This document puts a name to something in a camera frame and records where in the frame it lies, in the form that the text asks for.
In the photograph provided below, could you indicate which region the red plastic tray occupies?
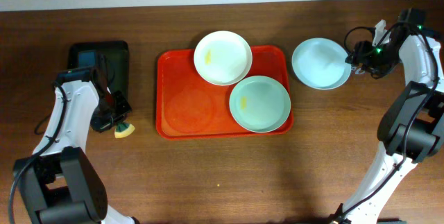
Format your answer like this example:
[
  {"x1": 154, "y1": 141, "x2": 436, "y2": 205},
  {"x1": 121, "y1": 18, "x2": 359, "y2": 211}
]
[{"x1": 155, "y1": 45, "x2": 294, "y2": 140}]

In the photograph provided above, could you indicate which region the white plate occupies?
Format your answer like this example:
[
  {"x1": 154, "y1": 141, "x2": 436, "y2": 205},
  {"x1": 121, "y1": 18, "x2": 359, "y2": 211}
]
[{"x1": 194, "y1": 31, "x2": 253, "y2": 86}]

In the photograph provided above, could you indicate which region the yellow green sponge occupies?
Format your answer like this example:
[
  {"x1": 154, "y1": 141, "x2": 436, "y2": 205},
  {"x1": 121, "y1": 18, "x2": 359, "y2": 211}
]
[{"x1": 114, "y1": 122, "x2": 135, "y2": 139}]

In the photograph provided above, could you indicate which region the black rectangular water tray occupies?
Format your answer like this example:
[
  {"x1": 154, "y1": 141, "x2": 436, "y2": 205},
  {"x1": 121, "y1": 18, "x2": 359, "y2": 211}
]
[{"x1": 67, "y1": 40, "x2": 130, "y2": 99}]

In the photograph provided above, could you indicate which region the light blue plate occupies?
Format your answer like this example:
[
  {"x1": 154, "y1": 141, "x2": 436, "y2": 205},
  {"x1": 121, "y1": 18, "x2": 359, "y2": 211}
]
[{"x1": 291, "y1": 37, "x2": 351, "y2": 90}]

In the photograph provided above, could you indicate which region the light green plate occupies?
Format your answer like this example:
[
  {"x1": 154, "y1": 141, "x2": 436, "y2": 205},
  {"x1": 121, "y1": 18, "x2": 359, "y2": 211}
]
[{"x1": 229, "y1": 76, "x2": 291, "y2": 133}]

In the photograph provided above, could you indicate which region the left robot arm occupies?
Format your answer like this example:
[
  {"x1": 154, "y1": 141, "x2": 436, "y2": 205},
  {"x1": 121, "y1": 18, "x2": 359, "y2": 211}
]
[{"x1": 8, "y1": 51, "x2": 138, "y2": 223}]

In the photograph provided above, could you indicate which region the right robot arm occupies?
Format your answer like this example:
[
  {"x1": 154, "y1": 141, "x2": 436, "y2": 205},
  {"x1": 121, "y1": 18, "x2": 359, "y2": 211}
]
[{"x1": 327, "y1": 8, "x2": 443, "y2": 223}]

